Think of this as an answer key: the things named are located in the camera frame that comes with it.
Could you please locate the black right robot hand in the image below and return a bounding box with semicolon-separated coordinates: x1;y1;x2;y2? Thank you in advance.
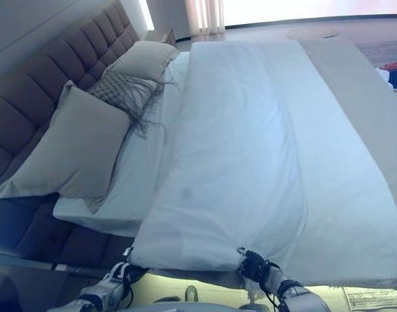
237;247;273;287

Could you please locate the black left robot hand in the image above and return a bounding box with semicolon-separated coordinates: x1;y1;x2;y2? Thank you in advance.
123;247;150;283

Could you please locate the white duvet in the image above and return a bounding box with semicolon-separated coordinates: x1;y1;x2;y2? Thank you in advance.
128;40;311;272

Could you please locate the dark left robot foot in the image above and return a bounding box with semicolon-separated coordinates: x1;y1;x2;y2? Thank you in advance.
184;284;198;305

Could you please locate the white textured blanket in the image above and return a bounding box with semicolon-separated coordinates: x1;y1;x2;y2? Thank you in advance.
294;139;397;283

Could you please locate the beige pillow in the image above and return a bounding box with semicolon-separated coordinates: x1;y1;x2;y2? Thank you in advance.
0;80;131;214
112;40;181;82

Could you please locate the grey knit fringed cushion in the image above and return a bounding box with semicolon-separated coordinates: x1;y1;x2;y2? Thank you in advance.
87;71;178;140

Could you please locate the beige bedspread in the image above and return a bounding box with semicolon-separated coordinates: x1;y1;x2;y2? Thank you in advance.
297;37;397;290

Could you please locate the tufted upholstered headboard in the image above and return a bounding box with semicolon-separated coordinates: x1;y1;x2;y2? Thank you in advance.
0;0;141;196

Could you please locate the white garment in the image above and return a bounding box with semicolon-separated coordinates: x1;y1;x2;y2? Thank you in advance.
375;68;392;86

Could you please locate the wooden nightstand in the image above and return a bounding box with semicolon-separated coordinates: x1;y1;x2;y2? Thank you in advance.
149;27;178;48

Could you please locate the round woven floor mat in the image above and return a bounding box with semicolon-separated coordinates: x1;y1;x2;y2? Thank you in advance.
285;28;342;40

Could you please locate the sheer curtain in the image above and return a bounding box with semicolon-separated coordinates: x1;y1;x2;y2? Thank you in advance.
185;0;227;35

